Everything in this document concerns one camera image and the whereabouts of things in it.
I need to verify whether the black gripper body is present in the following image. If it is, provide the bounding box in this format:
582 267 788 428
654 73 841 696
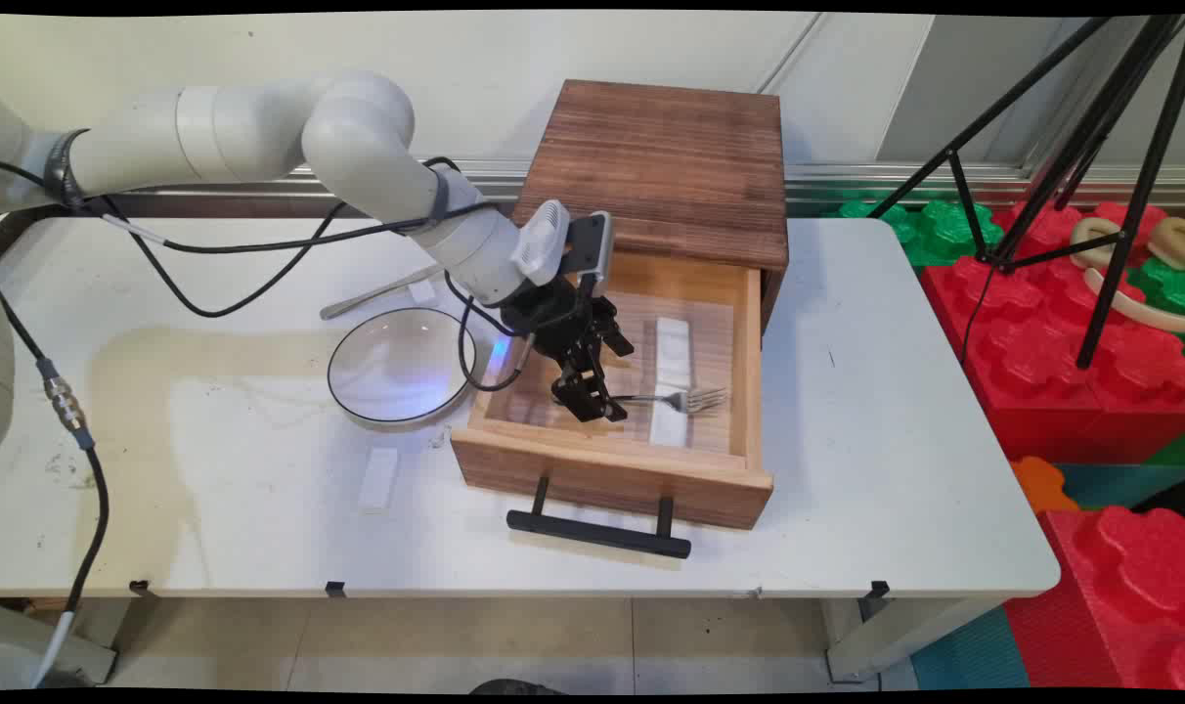
500 277 636 380

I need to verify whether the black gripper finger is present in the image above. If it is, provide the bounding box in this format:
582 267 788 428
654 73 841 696
552 363 610 424
592 368 630 423

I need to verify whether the silver metal fork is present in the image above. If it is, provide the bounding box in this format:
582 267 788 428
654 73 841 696
551 386 729 416

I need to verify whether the silver metal knife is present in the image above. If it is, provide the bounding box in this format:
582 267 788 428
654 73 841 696
319 262 447 322

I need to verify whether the light wooden drawer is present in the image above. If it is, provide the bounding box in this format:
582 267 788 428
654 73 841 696
450 244 776 532

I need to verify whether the long white cutlery rest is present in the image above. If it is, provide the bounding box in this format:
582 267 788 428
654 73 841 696
648 316 694 449

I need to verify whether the white plate with black rim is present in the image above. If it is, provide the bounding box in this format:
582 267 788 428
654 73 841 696
327 307 478 428

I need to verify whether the dark wooden cabinet box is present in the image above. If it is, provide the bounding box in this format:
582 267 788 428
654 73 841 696
507 79 791 338

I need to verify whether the white table leg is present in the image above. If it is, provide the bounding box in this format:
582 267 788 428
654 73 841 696
821 594 1006 683

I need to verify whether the teal foam mat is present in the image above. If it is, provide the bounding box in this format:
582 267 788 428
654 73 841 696
909 606 1031 691

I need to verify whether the orange foam piece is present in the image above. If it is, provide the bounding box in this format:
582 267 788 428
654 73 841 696
1010 456 1080 516

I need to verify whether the large red foam block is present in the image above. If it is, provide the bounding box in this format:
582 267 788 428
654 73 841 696
920 200 1185 465

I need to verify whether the small green foam block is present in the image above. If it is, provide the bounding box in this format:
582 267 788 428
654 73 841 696
1126 256 1185 338

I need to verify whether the black tripod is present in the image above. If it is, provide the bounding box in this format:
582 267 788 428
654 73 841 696
866 14 1185 371

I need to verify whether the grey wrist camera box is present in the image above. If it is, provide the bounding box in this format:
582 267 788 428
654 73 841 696
565 210 614 294

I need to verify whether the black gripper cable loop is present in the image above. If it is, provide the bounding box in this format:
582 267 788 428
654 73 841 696
444 269 537 393

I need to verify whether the black drawer handle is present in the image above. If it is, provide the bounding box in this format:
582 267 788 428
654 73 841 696
505 475 693 561

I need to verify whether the metal wall rail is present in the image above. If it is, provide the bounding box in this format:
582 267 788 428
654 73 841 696
0 156 1185 219

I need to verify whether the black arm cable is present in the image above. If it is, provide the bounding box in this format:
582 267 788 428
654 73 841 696
0 154 501 320

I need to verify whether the beige ring toy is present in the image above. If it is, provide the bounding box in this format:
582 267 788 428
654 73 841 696
1069 216 1185 334

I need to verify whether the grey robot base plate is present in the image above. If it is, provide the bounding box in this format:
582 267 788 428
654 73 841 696
0 601 120 689

